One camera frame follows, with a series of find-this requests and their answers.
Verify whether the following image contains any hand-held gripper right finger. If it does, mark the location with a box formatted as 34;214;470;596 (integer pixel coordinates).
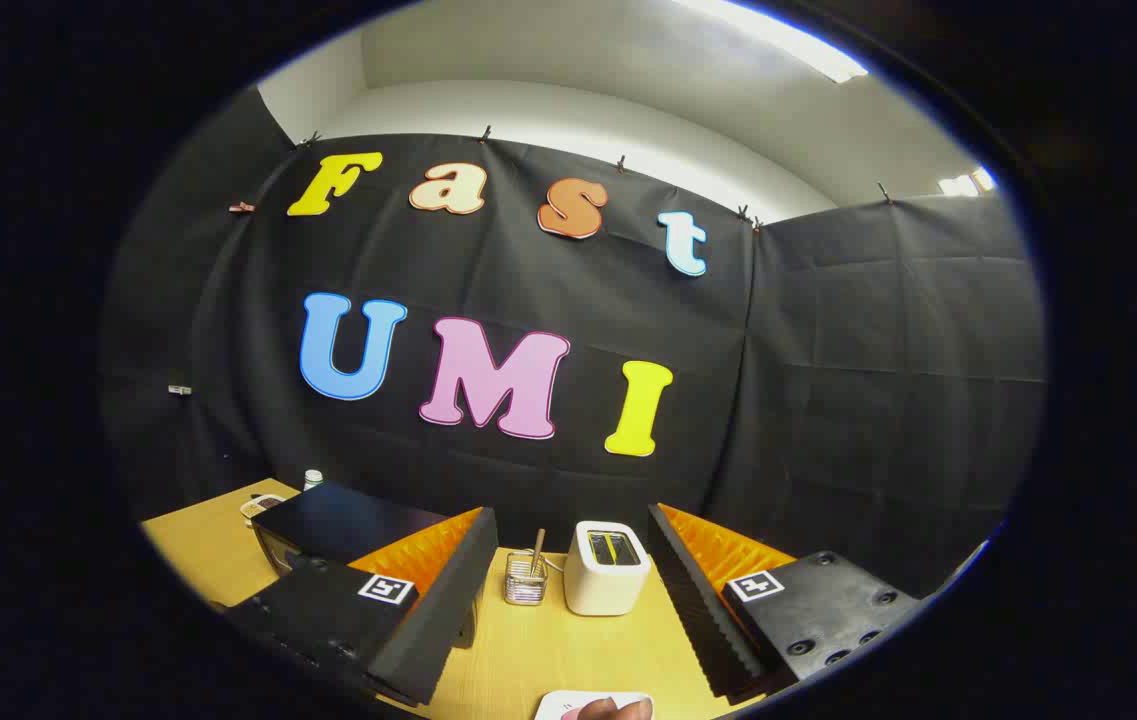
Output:
646;502;925;702

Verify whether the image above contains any wire mesh holder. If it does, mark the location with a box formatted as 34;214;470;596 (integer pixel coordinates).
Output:
504;552;549;607

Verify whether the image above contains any black toaster oven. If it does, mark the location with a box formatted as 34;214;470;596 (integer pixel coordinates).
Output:
250;483;482;649

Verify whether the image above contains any small ceiling light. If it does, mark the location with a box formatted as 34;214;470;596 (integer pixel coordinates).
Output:
938;167;997;197

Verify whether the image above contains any white square dish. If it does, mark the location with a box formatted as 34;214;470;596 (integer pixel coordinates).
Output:
534;690;654;720

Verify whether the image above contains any white bread toaster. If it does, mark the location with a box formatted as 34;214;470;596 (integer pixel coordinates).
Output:
564;520;652;617

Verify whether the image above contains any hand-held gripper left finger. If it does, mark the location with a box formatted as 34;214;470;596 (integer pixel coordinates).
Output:
223;505;500;707

